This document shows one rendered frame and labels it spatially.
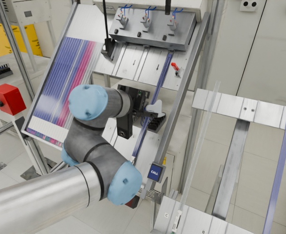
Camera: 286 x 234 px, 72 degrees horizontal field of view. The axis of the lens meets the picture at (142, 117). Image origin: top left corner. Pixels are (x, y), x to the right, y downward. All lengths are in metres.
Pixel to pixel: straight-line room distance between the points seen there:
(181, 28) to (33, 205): 0.71
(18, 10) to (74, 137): 1.58
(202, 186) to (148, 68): 1.12
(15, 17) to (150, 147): 1.53
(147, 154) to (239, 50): 1.89
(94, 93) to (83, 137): 0.10
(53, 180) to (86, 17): 0.93
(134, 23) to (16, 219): 0.77
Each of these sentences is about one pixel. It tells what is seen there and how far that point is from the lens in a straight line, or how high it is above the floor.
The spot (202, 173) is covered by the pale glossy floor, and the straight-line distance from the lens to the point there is 1.77.
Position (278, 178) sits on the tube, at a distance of 0.67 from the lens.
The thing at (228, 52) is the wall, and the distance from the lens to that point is 2.45.
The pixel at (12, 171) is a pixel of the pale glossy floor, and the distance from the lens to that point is 2.04.
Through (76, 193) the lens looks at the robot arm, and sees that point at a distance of 0.34.
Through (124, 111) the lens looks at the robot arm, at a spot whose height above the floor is 1.06.
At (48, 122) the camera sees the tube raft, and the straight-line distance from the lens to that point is 1.02.
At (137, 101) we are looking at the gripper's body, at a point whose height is 1.04.
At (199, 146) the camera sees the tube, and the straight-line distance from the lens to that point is 0.65.
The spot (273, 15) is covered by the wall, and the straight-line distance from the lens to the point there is 2.36.
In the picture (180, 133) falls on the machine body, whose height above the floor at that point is 0.62.
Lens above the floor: 1.35
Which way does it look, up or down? 36 degrees down
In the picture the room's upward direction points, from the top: straight up
